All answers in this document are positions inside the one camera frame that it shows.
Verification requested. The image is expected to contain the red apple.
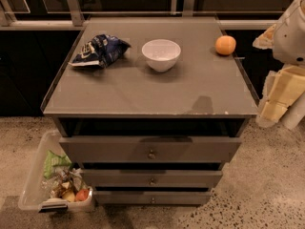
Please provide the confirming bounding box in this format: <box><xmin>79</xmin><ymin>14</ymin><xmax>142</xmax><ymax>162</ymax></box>
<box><xmin>75</xmin><ymin>189</ymin><xmax>90</xmax><ymax>201</ymax></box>

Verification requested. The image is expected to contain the grey top drawer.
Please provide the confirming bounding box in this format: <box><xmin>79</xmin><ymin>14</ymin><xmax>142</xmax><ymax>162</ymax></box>
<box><xmin>59</xmin><ymin>136</ymin><xmax>241</xmax><ymax>163</ymax></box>

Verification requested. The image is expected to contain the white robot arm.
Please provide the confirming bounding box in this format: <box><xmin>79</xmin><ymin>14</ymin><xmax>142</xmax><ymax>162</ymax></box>
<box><xmin>253</xmin><ymin>0</ymin><xmax>305</xmax><ymax>130</ymax></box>

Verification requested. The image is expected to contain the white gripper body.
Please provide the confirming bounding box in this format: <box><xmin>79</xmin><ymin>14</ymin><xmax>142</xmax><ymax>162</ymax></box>
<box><xmin>273</xmin><ymin>0</ymin><xmax>305</xmax><ymax>65</ymax></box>

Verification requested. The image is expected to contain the orange fruit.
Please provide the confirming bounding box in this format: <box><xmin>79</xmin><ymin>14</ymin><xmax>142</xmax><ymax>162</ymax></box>
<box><xmin>215</xmin><ymin>35</ymin><xmax>236</xmax><ymax>55</ymax></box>

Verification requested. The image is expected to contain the metal railing frame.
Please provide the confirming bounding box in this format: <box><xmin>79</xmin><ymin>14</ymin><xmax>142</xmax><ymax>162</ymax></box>
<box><xmin>0</xmin><ymin>0</ymin><xmax>294</xmax><ymax>30</ymax></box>

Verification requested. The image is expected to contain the grey middle drawer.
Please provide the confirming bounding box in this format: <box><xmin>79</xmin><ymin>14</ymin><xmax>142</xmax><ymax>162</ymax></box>
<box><xmin>82</xmin><ymin>170</ymin><xmax>222</xmax><ymax>188</ymax></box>

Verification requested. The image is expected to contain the white bowl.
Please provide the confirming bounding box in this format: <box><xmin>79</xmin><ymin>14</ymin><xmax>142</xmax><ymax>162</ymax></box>
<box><xmin>142</xmin><ymin>39</ymin><xmax>181</xmax><ymax>73</ymax></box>

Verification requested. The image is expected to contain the blue chip bag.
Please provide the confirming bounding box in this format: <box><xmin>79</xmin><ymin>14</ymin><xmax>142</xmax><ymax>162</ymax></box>
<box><xmin>70</xmin><ymin>34</ymin><xmax>131</xmax><ymax>68</ymax></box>

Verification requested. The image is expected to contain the grey bottom drawer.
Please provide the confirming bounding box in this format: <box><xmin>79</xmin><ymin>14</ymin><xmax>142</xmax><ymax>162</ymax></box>
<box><xmin>93</xmin><ymin>191</ymin><xmax>212</xmax><ymax>205</ymax></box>

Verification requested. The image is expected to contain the grey drawer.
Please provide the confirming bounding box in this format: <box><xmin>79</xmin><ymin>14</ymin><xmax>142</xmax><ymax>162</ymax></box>
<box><xmin>82</xmin><ymin>170</ymin><xmax>222</xmax><ymax>188</ymax></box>
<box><xmin>93</xmin><ymin>191</ymin><xmax>212</xmax><ymax>205</ymax></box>
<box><xmin>59</xmin><ymin>136</ymin><xmax>241</xmax><ymax>163</ymax></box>

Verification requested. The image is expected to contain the green snack bag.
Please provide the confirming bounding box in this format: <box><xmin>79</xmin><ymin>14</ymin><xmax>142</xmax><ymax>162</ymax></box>
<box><xmin>43</xmin><ymin>150</ymin><xmax>71</xmax><ymax>179</ymax></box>

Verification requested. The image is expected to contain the grey drawer cabinet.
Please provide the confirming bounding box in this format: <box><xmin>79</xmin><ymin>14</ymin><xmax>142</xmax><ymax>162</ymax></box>
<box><xmin>42</xmin><ymin>17</ymin><xmax>257</xmax><ymax>192</ymax></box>

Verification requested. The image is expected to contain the clear plastic bin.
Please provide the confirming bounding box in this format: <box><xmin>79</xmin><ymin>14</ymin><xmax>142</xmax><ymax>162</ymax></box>
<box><xmin>18</xmin><ymin>130</ymin><xmax>94</xmax><ymax>213</ymax></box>

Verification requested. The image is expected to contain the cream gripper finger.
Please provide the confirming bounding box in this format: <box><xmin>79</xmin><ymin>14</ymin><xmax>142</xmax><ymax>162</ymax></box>
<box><xmin>255</xmin><ymin>64</ymin><xmax>305</xmax><ymax>128</ymax></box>
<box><xmin>253</xmin><ymin>24</ymin><xmax>276</xmax><ymax>50</ymax></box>

